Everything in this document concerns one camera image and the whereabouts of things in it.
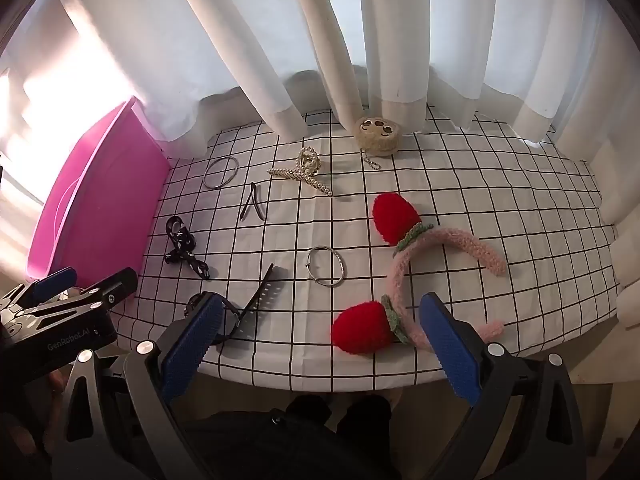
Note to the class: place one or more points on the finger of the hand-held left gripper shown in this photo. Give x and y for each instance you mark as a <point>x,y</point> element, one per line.
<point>112,285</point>
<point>55,280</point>

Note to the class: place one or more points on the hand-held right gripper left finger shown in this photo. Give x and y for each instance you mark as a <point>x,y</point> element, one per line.
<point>192,340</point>

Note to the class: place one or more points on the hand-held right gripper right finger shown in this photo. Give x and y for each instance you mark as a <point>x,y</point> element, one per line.
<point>452,350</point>

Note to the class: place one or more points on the pink plastic bin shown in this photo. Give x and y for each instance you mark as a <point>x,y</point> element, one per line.
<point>100,200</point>

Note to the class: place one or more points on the thin silver bangle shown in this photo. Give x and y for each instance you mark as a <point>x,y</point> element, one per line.
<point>204,178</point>

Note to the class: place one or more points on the thin black hair clip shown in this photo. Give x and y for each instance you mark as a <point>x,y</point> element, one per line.
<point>253,189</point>

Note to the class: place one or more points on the black ribbon bow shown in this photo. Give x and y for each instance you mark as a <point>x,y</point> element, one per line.
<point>186,255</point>

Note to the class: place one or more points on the black comb hair clip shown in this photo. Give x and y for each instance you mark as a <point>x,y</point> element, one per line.
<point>260,295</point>

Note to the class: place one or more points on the pink strawberry plush headband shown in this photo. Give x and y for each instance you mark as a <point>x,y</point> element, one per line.
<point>465,245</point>

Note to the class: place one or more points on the silver beaded bangle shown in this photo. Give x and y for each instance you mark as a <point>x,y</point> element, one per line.
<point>336,282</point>

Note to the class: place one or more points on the person's dark pants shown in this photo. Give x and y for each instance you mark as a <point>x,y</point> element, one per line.
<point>300,440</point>

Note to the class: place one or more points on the pearl hair claw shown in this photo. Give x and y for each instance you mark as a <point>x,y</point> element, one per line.
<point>305,162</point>

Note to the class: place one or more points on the white curtain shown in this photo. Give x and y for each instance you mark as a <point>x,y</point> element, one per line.
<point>250,35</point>

